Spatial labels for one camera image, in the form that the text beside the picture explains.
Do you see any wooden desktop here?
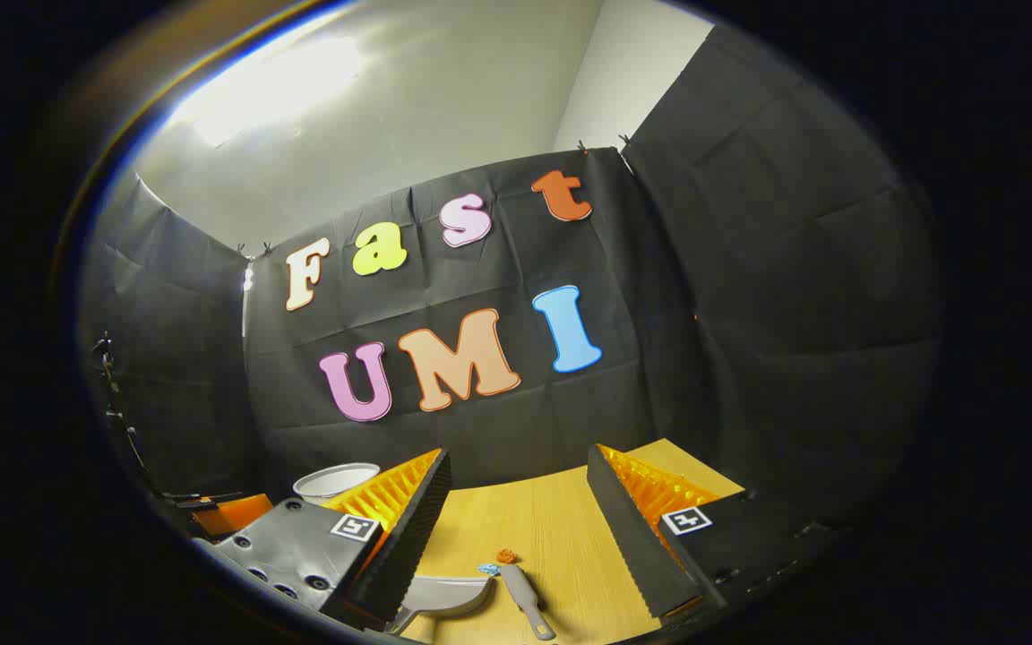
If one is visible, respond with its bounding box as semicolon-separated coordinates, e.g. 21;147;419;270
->
395;437;745;644

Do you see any small grey broom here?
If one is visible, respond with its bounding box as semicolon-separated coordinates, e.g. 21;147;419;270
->
499;561;558;641

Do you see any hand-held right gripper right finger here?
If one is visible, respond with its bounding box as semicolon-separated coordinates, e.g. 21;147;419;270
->
586;443;839;621

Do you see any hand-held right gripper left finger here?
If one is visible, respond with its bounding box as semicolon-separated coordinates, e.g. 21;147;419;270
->
192;448;452;633

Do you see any dark thin pole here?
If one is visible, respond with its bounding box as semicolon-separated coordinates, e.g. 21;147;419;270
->
90;333;168;503

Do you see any grey dustpan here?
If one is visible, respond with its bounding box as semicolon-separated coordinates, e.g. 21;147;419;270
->
386;575;495;637

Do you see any white garbage bin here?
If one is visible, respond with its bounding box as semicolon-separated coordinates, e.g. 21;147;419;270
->
292;462;382;504

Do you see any black backdrop cloth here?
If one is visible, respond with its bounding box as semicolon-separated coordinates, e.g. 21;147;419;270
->
77;22;942;529

